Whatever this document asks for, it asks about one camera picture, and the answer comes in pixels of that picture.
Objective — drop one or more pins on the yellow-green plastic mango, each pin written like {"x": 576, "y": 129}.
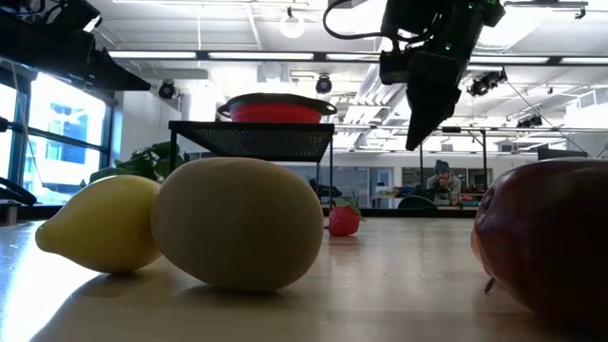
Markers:
{"x": 237, "y": 223}

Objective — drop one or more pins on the yellow plastic lemon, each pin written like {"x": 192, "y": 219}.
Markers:
{"x": 104, "y": 223}

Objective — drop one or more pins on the black aluminium rig frame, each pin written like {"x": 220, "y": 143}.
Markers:
{"x": 380, "y": 213}

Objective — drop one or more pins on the black ceiling spotlight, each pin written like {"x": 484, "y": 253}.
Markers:
{"x": 324, "y": 85}
{"x": 484, "y": 84}
{"x": 166, "y": 89}

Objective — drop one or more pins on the black chair back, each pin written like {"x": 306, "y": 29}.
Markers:
{"x": 417, "y": 203}

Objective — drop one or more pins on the black metal frame table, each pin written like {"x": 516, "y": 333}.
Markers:
{"x": 484, "y": 161}

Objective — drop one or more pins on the green leafy potted plant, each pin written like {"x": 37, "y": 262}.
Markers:
{"x": 152, "y": 161}

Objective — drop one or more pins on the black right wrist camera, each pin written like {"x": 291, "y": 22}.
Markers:
{"x": 393, "y": 67}

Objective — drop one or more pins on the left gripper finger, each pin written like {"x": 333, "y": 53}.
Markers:
{"x": 114, "y": 78}

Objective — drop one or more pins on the dark red plastic apple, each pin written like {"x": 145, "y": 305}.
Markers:
{"x": 551, "y": 237}

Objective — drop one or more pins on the dark background monitor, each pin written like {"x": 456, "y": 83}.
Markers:
{"x": 560, "y": 154}

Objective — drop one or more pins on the black perforated metal shelf rack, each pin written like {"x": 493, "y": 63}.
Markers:
{"x": 261, "y": 140}

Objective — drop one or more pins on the small orange plastic pear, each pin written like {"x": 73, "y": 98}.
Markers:
{"x": 477, "y": 256}

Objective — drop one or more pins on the red plastic strawberry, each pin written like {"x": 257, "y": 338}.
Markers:
{"x": 344, "y": 221}

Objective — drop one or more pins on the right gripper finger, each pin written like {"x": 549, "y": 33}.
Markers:
{"x": 430, "y": 114}

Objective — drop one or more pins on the long ceiling light strip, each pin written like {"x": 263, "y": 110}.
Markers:
{"x": 261, "y": 55}

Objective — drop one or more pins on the red collapsible colander grey rim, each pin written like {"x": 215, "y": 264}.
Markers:
{"x": 275, "y": 114}

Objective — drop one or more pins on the round white ceiling lamp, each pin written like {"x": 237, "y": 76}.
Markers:
{"x": 292, "y": 26}

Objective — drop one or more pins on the person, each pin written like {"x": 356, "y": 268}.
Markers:
{"x": 444, "y": 185}

